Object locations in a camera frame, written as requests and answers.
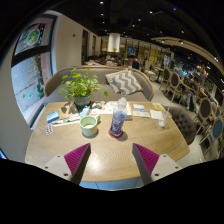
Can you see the white paper sheets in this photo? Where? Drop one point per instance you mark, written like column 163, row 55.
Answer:
column 141, row 114

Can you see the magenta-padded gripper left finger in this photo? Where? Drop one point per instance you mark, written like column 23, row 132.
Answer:
column 71, row 160

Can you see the window with green stickers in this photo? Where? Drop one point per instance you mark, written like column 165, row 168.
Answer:
column 30, row 83

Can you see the group of ceiling lights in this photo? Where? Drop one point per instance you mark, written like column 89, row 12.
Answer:
column 140, row 20

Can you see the person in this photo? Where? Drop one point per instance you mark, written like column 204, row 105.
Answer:
column 112, row 61
column 134, row 62
column 101, row 60

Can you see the grey chevron pillow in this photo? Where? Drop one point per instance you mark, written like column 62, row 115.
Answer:
column 124, row 81

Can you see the clear blue-label drink bottle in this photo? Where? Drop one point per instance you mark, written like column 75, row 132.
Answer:
column 118, row 120

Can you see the white round column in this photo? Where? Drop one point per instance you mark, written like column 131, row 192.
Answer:
column 113, row 42

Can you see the pale green mug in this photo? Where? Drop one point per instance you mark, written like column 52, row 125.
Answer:
column 88, row 126

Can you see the light blue carton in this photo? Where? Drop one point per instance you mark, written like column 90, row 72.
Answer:
column 85, row 111

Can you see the printed paper leaflet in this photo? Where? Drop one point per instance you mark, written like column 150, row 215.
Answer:
column 105, row 108

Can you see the white napkin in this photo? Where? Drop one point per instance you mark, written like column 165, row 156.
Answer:
column 156, row 115

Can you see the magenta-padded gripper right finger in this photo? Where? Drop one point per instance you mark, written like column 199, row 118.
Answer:
column 151, row 161

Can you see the flat round red coaster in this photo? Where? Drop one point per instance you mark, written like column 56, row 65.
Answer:
column 111, row 135

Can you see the green potted plant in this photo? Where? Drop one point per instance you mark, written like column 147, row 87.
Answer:
column 80, row 86

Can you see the small white blue box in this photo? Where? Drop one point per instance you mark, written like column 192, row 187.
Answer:
column 139, row 107

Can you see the white tube teal cap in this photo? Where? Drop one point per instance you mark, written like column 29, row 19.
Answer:
column 61, row 122

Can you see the grey tufted armchair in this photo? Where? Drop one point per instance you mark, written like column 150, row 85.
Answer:
column 183, row 123

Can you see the group of round-back chairs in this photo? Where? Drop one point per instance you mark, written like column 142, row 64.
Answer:
column 205, row 110

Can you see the yellow card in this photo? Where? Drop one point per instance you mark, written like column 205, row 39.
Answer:
column 158, row 106

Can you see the pill blister pack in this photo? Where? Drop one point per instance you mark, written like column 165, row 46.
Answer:
column 49, row 129

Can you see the clear plastic cup with straw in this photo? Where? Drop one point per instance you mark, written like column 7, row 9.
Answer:
column 163, row 121

